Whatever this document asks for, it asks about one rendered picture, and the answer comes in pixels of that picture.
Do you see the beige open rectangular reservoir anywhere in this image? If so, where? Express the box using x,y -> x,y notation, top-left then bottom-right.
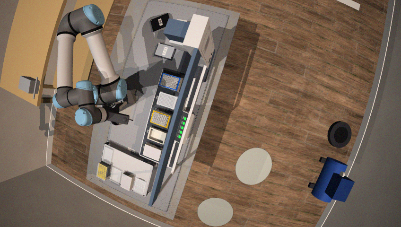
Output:
148,127 -> 167,144

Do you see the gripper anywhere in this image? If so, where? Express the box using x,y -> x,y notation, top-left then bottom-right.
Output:
102,101 -> 128,125

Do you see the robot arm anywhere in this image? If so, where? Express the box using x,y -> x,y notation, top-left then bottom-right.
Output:
52,4 -> 127,126

